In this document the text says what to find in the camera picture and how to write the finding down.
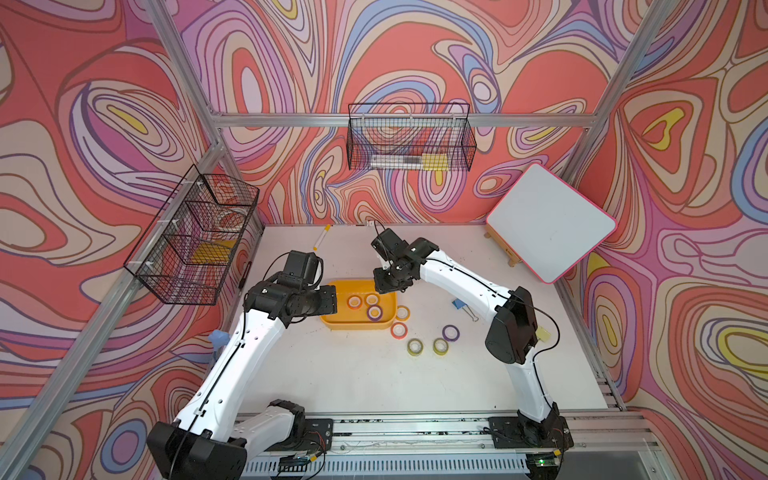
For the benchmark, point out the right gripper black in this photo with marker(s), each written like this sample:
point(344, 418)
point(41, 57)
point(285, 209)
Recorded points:
point(382, 287)

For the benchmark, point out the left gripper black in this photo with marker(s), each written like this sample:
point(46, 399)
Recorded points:
point(328, 299)

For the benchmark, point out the orange tape roll top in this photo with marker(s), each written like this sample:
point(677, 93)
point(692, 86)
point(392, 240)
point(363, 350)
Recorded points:
point(372, 299)

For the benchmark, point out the orange tape roll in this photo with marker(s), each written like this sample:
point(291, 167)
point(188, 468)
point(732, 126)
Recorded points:
point(372, 299)
point(402, 313)

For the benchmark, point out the yellow plastic storage box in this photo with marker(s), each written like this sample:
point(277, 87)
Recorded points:
point(361, 307)

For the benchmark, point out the purple tape roll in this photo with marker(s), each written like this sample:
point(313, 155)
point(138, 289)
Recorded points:
point(450, 333)
point(374, 313)

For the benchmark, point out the yellow-green tape roll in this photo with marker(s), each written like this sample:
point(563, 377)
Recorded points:
point(415, 347)
point(440, 347)

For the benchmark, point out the red tape roll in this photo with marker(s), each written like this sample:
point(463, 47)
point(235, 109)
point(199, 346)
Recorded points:
point(399, 330)
point(354, 302)

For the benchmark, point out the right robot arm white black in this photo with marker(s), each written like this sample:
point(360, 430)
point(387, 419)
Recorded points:
point(511, 338)

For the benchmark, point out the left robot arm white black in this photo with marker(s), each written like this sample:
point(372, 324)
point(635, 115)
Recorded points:
point(234, 372)

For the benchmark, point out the orange tape roll middle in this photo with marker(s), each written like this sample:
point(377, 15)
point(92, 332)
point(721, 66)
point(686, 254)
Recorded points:
point(402, 313)

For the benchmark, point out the blue binder clip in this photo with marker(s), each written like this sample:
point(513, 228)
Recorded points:
point(462, 306)

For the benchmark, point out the white yellow marker pen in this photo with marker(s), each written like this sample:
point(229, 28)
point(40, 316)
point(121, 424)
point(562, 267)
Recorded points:
point(321, 237)

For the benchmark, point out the blue cloth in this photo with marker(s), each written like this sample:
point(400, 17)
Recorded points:
point(219, 340)

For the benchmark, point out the wooden easel stand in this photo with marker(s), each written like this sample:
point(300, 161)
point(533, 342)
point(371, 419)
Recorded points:
point(512, 258)

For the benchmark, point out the yellow item in left basket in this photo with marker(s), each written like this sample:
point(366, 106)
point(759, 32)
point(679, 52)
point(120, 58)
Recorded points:
point(217, 252)

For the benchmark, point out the yellow block in back basket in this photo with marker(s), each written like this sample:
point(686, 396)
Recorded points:
point(435, 162)

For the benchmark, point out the yellow binder clip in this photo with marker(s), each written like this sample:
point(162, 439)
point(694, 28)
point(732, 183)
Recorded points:
point(543, 335)

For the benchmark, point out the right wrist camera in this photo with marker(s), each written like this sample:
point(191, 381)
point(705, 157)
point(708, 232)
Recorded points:
point(389, 246)

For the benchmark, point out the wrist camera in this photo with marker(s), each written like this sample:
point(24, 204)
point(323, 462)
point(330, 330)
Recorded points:
point(389, 246)
point(301, 270)

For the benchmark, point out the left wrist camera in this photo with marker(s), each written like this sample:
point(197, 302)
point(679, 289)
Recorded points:
point(301, 270)

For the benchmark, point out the black wire basket left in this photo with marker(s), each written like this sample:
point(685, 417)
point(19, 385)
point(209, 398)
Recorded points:
point(202, 206)

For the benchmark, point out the black wire basket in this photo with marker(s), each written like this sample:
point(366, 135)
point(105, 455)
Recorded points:
point(394, 135)
point(202, 206)

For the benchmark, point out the black wire basket back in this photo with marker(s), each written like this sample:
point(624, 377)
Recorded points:
point(394, 135)

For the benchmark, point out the white board pink frame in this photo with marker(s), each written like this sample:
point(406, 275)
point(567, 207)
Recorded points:
point(548, 224)

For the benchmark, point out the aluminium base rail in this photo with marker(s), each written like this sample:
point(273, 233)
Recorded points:
point(475, 445)

